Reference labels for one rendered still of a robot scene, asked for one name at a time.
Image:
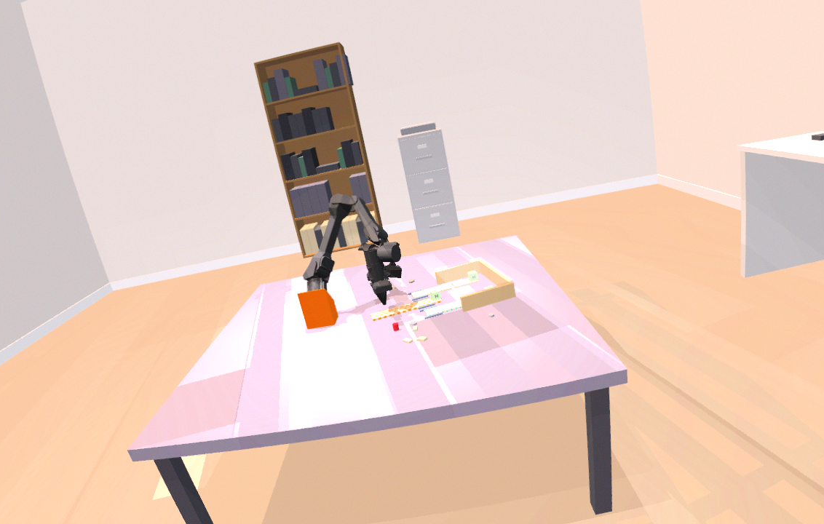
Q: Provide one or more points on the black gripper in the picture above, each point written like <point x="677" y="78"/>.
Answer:
<point x="379" y="283"/>

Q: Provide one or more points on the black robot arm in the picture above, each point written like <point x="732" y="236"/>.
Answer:
<point x="317" y="273"/>

